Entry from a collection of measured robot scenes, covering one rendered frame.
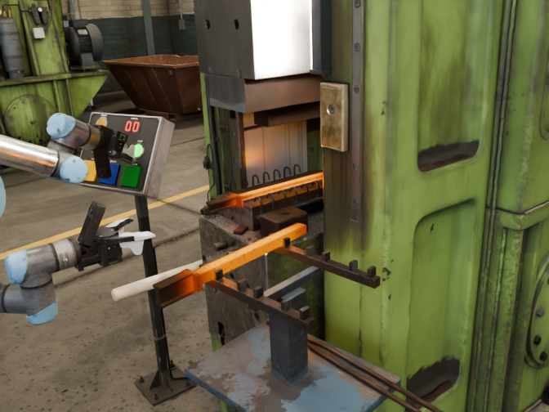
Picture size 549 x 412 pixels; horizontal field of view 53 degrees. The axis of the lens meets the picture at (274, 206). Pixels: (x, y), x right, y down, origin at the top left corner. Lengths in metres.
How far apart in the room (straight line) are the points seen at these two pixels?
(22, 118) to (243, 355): 5.28
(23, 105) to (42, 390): 4.14
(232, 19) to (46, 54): 5.09
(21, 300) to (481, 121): 1.30
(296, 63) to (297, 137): 0.50
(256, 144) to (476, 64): 0.75
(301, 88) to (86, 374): 1.71
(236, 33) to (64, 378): 1.82
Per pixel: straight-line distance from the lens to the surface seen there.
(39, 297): 1.47
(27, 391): 2.76
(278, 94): 1.59
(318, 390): 1.25
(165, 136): 1.99
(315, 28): 1.43
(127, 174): 1.98
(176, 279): 1.10
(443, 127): 1.58
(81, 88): 6.87
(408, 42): 1.35
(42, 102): 6.45
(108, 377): 2.70
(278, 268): 1.55
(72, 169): 1.60
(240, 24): 1.51
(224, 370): 1.32
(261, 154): 1.92
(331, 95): 1.43
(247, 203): 1.64
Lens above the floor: 1.55
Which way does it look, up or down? 20 degrees down
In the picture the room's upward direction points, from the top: 2 degrees counter-clockwise
